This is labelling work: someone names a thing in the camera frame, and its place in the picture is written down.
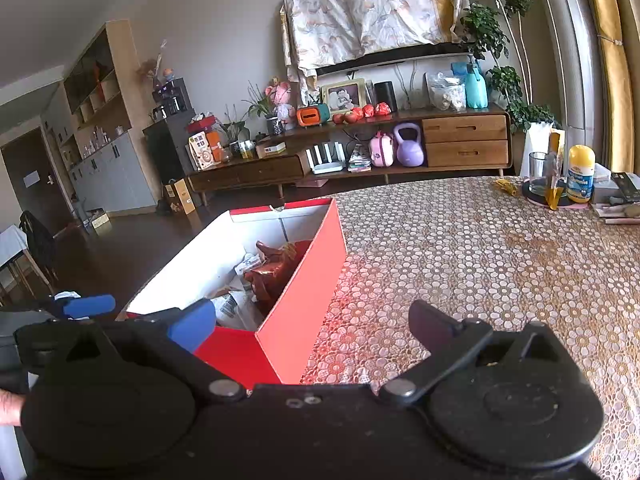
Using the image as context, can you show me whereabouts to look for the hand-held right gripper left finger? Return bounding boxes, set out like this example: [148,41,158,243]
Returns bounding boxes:
[50,299,246,403]

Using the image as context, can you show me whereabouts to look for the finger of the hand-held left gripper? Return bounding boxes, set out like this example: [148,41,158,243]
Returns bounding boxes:
[62,295,117,320]

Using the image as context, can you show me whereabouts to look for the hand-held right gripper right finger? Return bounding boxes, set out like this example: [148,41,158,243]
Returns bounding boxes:
[379,301,581,403]

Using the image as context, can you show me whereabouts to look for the white snack packet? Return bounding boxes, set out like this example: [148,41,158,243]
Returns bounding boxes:
[210,287,266,331]

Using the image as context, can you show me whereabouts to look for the brown shiny snack bag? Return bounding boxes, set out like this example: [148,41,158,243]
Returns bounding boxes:
[242,240,313,316]

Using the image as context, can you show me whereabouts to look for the red and white cardboard box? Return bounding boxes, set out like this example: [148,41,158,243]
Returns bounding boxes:
[117,197,348,391]

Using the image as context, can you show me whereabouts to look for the person's left hand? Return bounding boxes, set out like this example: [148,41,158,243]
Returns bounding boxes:
[0,391,27,428]

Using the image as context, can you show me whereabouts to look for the chair with dark cloth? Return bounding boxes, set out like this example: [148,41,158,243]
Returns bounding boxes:
[20,210,56,281]

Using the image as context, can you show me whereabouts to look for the white side table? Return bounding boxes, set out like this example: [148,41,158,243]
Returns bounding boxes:
[0,225,51,306]

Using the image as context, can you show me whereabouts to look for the brown paper bag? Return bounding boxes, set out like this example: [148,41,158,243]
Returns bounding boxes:
[165,178,195,216]

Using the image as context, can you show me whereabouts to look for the wooden door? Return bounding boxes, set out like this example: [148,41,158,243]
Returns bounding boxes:
[0,127,76,241]

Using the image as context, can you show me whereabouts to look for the dark round placemat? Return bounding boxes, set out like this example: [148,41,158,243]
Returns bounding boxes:
[521,180,593,208]

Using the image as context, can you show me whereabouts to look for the white orange snack box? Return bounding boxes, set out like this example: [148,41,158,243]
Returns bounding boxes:
[187,131,223,171]

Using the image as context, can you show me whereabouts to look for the black cabinet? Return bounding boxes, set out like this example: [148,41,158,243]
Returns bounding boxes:
[142,115,211,196]

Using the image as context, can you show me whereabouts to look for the purple kettlebell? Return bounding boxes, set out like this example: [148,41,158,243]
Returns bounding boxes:
[393,122,426,167]

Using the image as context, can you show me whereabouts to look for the stack of books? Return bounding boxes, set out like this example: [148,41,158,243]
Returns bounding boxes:
[347,145,372,172]

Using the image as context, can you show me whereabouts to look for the pink toy case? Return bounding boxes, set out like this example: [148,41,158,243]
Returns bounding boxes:
[369,131,396,167]

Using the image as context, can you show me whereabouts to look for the clear glass cup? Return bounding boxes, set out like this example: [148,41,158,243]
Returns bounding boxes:
[528,151,563,197]

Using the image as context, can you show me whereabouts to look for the wooden TV cabinet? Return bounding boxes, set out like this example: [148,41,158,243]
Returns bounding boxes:
[187,105,513,193]

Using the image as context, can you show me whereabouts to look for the white router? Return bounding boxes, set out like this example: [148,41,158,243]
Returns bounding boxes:
[306,142,346,175]

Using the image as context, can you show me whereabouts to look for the leafy potted plant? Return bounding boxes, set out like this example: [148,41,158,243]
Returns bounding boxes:
[220,105,251,158]

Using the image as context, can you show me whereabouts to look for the red gift box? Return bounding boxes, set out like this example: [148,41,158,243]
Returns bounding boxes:
[187,115,221,134]

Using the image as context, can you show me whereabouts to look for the yellow foil pouch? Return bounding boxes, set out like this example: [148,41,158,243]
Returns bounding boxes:
[545,129,567,211]

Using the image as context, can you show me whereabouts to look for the yellow vitamin bottle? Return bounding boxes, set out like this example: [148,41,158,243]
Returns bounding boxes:
[566,145,597,204]

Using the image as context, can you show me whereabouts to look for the small potted plant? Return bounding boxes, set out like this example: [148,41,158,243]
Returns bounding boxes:
[245,82,286,136]

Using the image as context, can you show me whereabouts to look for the coffee machine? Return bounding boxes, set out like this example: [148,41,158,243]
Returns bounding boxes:
[151,78,190,121]

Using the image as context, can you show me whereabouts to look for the grey box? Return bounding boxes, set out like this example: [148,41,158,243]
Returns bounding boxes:
[592,162,626,204]

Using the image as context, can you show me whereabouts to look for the clear plastic bag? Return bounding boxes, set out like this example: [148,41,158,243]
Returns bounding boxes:
[426,72,467,112]

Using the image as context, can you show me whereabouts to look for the black speaker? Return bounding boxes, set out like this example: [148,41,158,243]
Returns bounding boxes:
[374,81,398,113]

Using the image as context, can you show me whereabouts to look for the orange toy radio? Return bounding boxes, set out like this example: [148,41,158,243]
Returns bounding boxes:
[296,103,331,126]

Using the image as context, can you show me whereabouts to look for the black flat box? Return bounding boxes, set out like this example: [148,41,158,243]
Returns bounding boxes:
[610,172,640,203]

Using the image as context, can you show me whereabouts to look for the teal spray bottle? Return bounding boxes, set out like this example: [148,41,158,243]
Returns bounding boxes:
[451,60,488,109]

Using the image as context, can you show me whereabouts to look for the pink plush doll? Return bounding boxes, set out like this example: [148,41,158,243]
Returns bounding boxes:
[265,77,297,121]

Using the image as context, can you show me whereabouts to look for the flower vase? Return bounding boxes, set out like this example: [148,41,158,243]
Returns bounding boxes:
[137,40,176,86]

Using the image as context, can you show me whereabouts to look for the television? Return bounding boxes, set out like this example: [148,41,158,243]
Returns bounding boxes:
[315,42,476,78]

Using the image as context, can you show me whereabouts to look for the tall potted plant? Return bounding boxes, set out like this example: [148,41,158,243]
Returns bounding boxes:
[457,0,556,176]

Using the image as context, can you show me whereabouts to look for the white standing air conditioner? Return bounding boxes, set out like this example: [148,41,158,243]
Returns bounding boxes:
[530,0,606,166]

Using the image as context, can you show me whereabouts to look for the yellow curtain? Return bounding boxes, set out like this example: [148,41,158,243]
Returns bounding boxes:
[582,0,640,171]

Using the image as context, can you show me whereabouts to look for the printed blanket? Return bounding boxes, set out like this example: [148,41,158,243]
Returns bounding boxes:
[282,0,471,68]

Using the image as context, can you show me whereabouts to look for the wall storage cabinet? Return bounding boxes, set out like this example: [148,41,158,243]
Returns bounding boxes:
[40,20,156,216]

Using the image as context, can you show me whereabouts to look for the photo frame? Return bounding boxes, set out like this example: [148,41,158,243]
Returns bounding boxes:
[321,79,367,115]

